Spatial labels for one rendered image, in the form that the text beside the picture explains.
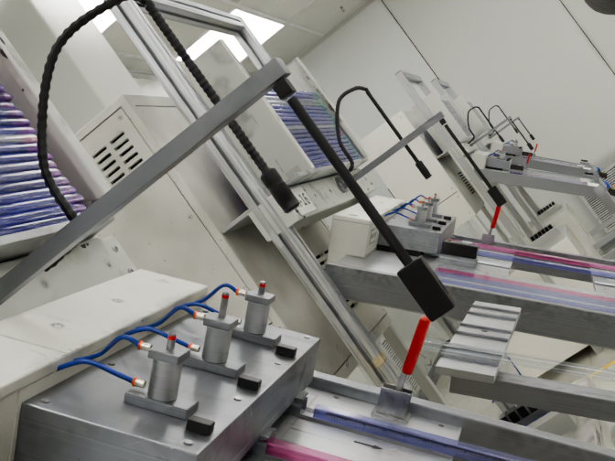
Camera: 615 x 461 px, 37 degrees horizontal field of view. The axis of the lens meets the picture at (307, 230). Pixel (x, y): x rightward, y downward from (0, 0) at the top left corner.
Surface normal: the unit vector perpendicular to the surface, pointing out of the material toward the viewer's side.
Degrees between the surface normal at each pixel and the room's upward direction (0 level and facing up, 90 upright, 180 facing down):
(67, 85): 90
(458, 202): 90
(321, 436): 48
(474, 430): 90
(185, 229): 90
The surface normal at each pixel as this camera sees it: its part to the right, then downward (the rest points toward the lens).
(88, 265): 0.77, -0.57
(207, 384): 0.18, -0.97
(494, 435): -0.25, 0.11
